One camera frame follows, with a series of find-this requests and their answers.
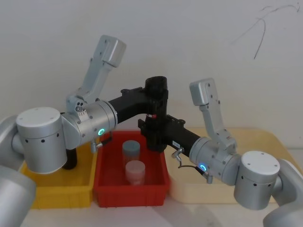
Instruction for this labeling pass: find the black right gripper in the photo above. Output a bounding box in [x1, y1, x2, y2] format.
[138, 114, 202, 156]

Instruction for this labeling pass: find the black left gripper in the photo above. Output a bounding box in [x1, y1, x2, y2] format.
[108, 86, 169, 125]

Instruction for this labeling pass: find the clear tube with grey cap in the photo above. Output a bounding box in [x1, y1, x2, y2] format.
[121, 140, 141, 166]

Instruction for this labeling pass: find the clear tube with white cap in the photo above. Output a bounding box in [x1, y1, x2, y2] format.
[125, 160, 146, 186]

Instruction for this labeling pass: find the cream plastic tray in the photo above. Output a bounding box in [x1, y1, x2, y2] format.
[165, 127, 289, 205]

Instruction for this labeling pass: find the red plastic bin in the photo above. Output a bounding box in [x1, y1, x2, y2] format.
[93, 130, 171, 209]

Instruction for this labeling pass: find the short black cylinder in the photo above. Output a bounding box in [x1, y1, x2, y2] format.
[62, 147, 78, 171]

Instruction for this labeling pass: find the yellow plastic bin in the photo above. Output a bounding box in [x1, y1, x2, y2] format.
[18, 141, 98, 210]

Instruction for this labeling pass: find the right wrist cable with plug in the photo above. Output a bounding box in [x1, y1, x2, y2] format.
[171, 146, 214, 184]

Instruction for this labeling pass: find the wrist cable with plug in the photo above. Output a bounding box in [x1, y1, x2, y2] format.
[90, 131, 113, 154]
[171, 146, 214, 184]

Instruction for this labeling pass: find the left wrist cable with plug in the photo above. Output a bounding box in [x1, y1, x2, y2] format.
[90, 131, 113, 154]

